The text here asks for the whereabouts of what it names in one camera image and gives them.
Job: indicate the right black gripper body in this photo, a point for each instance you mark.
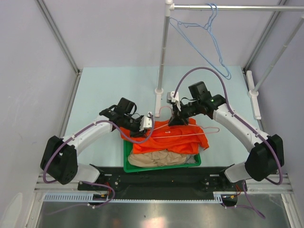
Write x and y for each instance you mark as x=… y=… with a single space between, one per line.
x=189 y=109

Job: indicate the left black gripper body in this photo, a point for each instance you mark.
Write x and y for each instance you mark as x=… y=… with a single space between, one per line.
x=132 y=124

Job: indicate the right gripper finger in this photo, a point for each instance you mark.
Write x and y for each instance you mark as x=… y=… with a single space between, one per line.
x=175 y=118
x=186 y=119

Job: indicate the orange t shirt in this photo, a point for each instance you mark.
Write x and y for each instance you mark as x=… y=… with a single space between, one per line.
x=182 y=139

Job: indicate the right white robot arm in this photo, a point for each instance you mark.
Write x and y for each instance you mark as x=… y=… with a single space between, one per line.
x=266 y=153

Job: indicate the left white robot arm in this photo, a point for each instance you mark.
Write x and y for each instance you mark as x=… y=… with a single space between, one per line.
x=60 y=158

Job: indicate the beige t shirt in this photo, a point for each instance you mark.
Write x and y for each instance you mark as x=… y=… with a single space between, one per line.
x=156 y=159

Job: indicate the grey t shirt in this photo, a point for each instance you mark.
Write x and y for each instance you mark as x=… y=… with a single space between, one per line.
x=190 y=159

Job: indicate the green plastic bin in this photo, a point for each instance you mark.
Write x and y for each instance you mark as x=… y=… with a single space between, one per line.
x=128 y=168

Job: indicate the silver clothes rack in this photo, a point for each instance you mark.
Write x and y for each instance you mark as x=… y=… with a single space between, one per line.
x=253 y=88

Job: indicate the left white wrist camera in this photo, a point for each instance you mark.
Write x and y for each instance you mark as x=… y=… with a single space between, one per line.
x=146 y=122

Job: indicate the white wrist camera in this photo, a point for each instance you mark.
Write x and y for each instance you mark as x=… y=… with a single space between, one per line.
x=173 y=98
x=146 y=122

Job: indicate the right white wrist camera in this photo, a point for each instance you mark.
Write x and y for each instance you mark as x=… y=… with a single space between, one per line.
x=173 y=98

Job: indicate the blue wire hanger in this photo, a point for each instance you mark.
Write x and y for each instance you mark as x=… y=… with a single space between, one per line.
x=201 y=40
x=213 y=19

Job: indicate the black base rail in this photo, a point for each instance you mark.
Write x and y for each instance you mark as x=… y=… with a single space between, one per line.
x=194 y=183

